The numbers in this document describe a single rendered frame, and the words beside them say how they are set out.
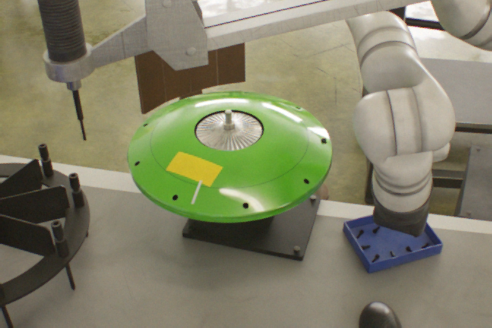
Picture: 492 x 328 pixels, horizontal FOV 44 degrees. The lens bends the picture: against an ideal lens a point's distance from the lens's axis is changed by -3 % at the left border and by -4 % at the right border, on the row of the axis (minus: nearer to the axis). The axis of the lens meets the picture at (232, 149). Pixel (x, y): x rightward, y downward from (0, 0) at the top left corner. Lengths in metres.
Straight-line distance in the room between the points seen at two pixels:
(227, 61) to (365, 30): 1.04
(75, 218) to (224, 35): 0.48
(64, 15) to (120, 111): 2.43
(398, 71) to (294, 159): 0.27
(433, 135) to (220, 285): 0.44
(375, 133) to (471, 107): 1.98
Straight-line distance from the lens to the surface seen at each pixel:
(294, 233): 1.01
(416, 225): 0.88
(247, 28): 0.60
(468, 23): 0.97
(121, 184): 1.14
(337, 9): 0.61
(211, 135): 0.93
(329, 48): 3.49
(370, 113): 0.64
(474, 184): 1.28
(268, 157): 0.89
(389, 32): 0.73
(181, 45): 0.60
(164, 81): 1.70
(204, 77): 1.76
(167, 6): 0.58
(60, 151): 2.83
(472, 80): 2.79
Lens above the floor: 1.64
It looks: 37 degrees down
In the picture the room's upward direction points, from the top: 2 degrees counter-clockwise
